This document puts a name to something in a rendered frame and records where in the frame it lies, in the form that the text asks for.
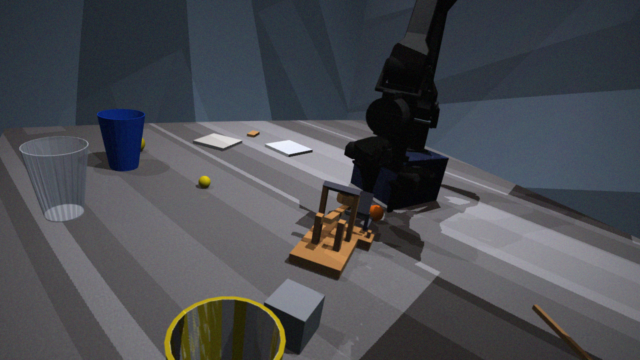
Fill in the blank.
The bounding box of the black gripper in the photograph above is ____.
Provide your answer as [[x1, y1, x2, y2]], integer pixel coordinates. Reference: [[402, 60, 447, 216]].
[[344, 130, 436, 213]]

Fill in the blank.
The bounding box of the orange ball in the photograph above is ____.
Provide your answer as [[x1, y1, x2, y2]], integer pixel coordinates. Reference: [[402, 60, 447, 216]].
[[369, 205, 384, 222]]

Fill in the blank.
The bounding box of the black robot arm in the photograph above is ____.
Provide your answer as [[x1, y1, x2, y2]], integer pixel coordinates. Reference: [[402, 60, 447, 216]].
[[354, 0, 457, 169]]

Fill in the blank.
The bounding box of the white flat square slab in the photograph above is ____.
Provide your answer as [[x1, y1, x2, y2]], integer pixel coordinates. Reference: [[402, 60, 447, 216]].
[[193, 133, 242, 151], [265, 140, 313, 157]]

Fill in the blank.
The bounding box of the orange wooden catapult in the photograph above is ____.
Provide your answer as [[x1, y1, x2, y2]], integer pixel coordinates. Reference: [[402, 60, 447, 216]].
[[288, 180, 375, 279]]

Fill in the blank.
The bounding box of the dark blue cup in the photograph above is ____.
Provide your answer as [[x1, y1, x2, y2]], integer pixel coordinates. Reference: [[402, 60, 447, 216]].
[[97, 108, 145, 172]]

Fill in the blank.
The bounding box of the tan wooden bar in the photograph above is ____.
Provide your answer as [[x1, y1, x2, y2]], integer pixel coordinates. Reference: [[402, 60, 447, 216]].
[[532, 304, 593, 360]]

